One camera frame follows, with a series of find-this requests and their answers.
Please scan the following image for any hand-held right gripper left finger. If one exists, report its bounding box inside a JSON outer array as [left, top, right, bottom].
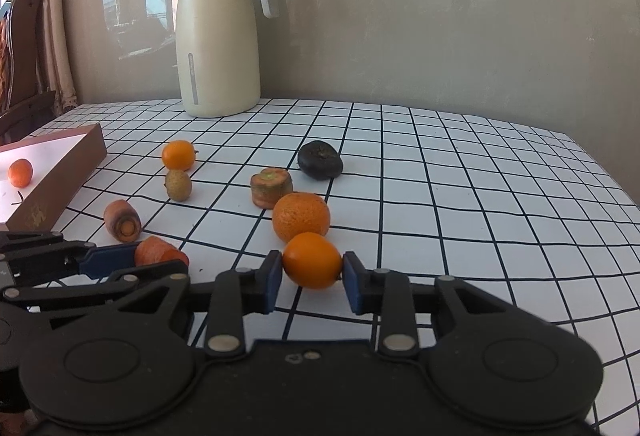
[[112, 250, 284, 358]]

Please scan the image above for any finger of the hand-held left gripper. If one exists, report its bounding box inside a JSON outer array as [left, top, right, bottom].
[[0, 231, 143, 289], [0, 266, 190, 314]]

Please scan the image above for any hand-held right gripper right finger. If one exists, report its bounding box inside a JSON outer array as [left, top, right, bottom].
[[341, 251, 507, 360]]

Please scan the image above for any oval smooth orange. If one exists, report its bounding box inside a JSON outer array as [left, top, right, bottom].
[[282, 232, 344, 290]]

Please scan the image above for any large bumpy mandarin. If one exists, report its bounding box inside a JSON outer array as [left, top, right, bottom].
[[272, 192, 332, 244]]

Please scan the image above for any carrot piece with green top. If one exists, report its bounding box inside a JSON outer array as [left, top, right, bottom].
[[250, 168, 294, 209]]

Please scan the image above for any shallow brown cardboard box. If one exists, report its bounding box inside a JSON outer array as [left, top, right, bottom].
[[0, 123, 108, 233]]

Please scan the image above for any round brown fruit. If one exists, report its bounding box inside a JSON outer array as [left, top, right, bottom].
[[165, 169, 193, 203]]

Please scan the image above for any small round orange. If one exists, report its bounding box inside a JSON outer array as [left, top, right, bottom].
[[7, 159, 34, 189], [161, 140, 199, 171]]

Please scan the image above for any dark shrivelled fruit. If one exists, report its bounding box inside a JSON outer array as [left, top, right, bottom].
[[297, 140, 344, 180]]

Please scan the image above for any wooden leather sofa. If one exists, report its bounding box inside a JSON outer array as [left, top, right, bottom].
[[0, 0, 57, 147]]

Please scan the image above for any cream thermos jug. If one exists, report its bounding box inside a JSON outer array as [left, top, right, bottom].
[[175, 0, 281, 119]]

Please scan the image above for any beige patterned curtain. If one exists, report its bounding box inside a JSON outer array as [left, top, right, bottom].
[[0, 0, 81, 117]]

